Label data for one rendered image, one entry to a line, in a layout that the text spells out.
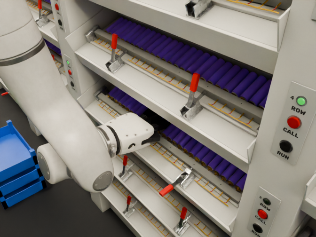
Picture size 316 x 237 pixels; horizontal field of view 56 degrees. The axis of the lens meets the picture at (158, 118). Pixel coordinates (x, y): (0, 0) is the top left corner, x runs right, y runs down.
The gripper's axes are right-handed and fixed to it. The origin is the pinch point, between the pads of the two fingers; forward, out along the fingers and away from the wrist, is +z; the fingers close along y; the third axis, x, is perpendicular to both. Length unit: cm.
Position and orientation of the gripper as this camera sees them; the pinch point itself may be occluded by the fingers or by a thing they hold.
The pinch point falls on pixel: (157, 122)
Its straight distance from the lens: 80.1
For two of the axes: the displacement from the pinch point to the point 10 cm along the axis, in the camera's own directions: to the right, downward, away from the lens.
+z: 7.4, -2.8, 6.1
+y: -6.6, -4.5, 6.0
